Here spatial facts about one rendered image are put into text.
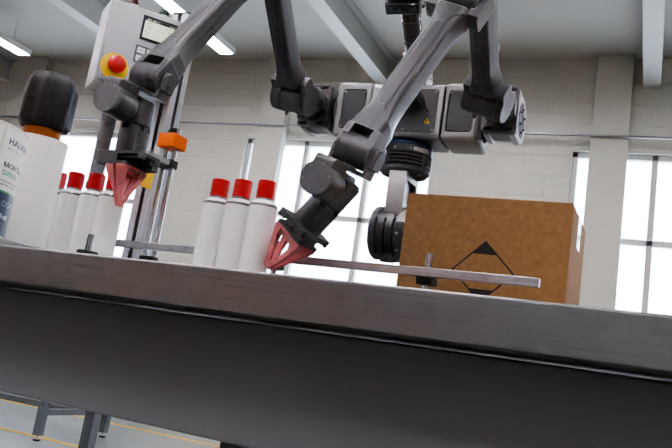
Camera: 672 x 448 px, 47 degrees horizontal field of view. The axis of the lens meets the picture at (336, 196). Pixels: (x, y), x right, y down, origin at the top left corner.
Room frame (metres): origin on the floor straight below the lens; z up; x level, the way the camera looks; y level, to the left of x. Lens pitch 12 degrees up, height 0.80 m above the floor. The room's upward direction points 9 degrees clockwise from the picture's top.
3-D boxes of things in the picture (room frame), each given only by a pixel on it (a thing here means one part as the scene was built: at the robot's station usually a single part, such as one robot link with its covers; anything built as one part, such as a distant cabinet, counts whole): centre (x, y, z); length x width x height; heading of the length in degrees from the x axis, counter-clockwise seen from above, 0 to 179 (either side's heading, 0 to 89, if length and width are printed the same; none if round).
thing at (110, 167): (1.43, 0.38, 1.06); 0.07 x 0.07 x 0.09; 63
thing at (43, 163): (1.23, 0.49, 1.03); 0.09 x 0.09 x 0.30
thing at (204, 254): (1.41, 0.21, 0.98); 0.05 x 0.05 x 0.20
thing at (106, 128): (1.68, 0.53, 1.18); 0.04 x 0.04 x 0.21
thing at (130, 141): (1.43, 0.40, 1.13); 0.10 x 0.07 x 0.07; 63
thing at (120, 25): (1.64, 0.48, 1.38); 0.17 x 0.10 x 0.19; 118
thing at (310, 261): (1.42, 0.15, 0.96); 1.07 x 0.01 x 0.01; 63
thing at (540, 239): (1.47, -0.32, 0.99); 0.30 x 0.24 x 0.27; 66
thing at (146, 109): (1.43, 0.40, 1.19); 0.07 x 0.06 x 0.07; 157
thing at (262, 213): (1.36, 0.12, 0.98); 0.05 x 0.05 x 0.20
